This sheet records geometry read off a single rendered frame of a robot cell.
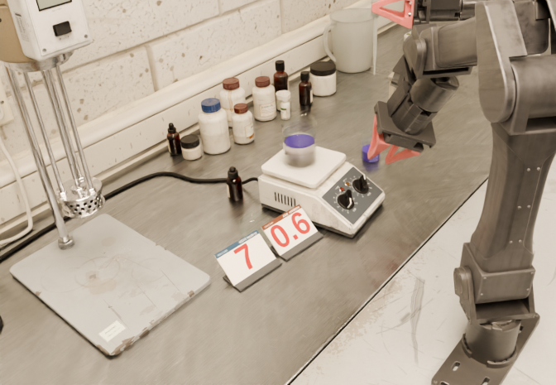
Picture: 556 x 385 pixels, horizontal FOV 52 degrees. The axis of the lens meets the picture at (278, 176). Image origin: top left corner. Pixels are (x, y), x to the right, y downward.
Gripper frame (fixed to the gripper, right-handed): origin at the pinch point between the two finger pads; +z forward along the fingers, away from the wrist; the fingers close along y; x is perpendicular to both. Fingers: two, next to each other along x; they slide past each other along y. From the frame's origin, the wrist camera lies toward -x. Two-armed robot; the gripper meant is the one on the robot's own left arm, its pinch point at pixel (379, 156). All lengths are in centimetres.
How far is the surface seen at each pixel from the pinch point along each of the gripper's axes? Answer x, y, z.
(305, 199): 5.6, 10.2, 9.4
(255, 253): 16.3, 17.8, 13.2
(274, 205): 3.2, 13.5, 16.3
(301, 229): 10.1, 9.8, 12.3
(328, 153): -5.0, 6.1, 7.8
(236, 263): 18.6, 20.9, 13.5
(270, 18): -62, 13, 22
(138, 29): -34, 45, 16
